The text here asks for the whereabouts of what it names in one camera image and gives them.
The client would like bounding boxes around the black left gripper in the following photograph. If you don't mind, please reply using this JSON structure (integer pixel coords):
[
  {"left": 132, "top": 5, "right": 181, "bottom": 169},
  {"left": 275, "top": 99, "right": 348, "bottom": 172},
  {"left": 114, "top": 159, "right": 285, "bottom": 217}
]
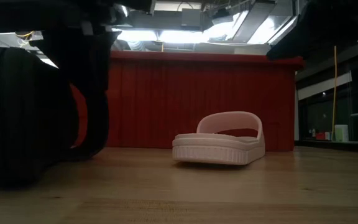
[{"left": 0, "top": 0, "right": 154, "bottom": 94}]

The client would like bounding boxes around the black slide sandal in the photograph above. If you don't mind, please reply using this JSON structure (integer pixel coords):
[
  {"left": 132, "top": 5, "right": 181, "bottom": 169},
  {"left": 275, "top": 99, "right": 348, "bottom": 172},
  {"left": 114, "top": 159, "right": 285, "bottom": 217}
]
[{"left": 0, "top": 46, "right": 111, "bottom": 187}]

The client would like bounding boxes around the white slide sandal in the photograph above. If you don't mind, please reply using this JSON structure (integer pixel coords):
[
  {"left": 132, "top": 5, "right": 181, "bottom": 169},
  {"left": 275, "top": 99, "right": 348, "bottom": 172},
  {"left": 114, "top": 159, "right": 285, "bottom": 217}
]
[{"left": 172, "top": 111, "right": 266, "bottom": 166}]

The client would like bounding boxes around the red plastic bin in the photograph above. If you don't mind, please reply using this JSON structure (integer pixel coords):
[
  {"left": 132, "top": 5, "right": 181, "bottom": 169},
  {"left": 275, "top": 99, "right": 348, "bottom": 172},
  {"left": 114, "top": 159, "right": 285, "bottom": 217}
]
[{"left": 70, "top": 50, "right": 306, "bottom": 152}]

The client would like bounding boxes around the grey ceiling unit box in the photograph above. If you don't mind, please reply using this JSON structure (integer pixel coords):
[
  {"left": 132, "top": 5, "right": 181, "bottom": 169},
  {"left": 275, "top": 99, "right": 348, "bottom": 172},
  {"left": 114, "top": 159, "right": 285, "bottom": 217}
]
[{"left": 181, "top": 8, "right": 203, "bottom": 29}]

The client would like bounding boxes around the pale green cup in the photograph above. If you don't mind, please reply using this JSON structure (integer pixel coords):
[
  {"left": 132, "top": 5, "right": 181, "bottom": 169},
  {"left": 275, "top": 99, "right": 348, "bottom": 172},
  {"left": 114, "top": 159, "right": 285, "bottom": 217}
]
[{"left": 334, "top": 124, "right": 350, "bottom": 142}]

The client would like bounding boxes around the black counter ledge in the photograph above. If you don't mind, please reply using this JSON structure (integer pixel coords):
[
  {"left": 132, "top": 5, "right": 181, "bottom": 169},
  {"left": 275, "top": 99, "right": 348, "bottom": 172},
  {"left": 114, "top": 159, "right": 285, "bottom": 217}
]
[{"left": 294, "top": 139, "right": 358, "bottom": 154}]

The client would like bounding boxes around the yellow cable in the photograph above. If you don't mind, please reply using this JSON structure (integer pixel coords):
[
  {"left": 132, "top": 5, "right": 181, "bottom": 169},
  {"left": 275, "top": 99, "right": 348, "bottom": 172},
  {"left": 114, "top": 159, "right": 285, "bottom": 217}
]
[{"left": 331, "top": 45, "right": 338, "bottom": 141}]

